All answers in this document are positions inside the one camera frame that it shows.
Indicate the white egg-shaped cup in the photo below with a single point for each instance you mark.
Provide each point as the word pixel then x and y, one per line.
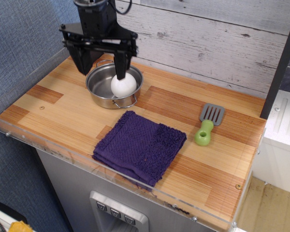
pixel 124 87

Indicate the black right shelf post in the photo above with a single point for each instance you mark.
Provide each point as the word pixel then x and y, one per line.
pixel 277 80

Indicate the grey toy fridge cabinet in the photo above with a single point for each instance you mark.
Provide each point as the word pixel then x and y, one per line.
pixel 73 185

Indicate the purple folded towel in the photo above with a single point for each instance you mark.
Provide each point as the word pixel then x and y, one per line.
pixel 139 148

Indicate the small steel pot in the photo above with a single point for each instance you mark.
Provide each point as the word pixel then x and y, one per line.
pixel 98 83

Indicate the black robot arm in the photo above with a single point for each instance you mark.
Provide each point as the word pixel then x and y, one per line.
pixel 94 3

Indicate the black and yellow object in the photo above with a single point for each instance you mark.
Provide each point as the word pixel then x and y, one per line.
pixel 12 221

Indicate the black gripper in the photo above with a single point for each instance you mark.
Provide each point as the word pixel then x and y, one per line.
pixel 98 31

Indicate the green handled grey spatula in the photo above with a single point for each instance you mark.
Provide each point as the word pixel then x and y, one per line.
pixel 211 116

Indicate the silver dispenser button panel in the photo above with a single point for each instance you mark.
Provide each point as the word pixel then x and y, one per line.
pixel 113 216

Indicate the white toy sink counter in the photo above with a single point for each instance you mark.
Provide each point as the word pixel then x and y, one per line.
pixel 272 161

